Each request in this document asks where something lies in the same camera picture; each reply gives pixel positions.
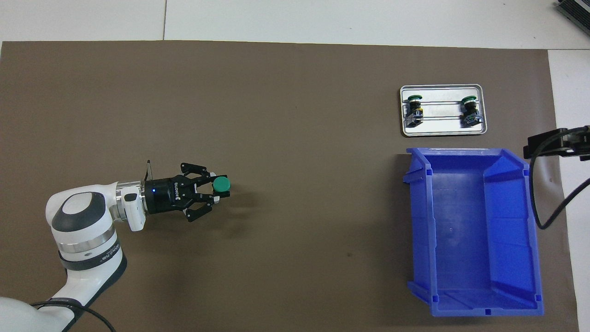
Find blue plastic storage bin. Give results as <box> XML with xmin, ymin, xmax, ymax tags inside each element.
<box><xmin>402</xmin><ymin>148</ymin><xmax>544</xmax><ymax>318</ymax></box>

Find silver metal tray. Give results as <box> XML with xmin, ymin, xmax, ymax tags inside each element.
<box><xmin>400</xmin><ymin>84</ymin><xmax>488</xmax><ymax>137</ymax></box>

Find grey ribbed device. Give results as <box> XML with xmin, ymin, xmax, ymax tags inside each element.
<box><xmin>555</xmin><ymin>0</ymin><xmax>590</xmax><ymax>30</ymax></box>

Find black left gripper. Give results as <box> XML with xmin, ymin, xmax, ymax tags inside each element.
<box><xmin>144</xmin><ymin>162</ymin><xmax>231</xmax><ymax>224</ymax></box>

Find brown table mat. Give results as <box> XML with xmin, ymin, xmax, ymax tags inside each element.
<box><xmin>0</xmin><ymin>41</ymin><xmax>580</xmax><ymax>332</ymax></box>

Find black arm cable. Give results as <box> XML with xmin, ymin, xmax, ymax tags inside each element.
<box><xmin>30</xmin><ymin>160</ymin><xmax>117</xmax><ymax>332</ymax></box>
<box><xmin>529</xmin><ymin>127</ymin><xmax>590</xmax><ymax>230</ymax></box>

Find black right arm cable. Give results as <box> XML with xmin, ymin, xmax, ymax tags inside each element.
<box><xmin>529</xmin><ymin>127</ymin><xmax>590</xmax><ymax>230</ymax></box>

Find green push button switch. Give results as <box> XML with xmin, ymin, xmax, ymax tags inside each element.
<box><xmin>211</xmin><ymin>176</ymin><xmax>232</xmax><ymax>200</ymax></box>
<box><xmin>403</xmin><ymin>94</ymin><xmax>425</xmax><ymax>128</ymax></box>
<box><xmin>460</xmin><ymin>95</ymin><xmax>483</xmax><ymax>127</ymax></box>

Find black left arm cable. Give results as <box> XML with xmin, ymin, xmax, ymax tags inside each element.
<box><xmin>30</xmin><ymin>160</ymin><xmax>117</xmax><ymax>332</ymax></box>

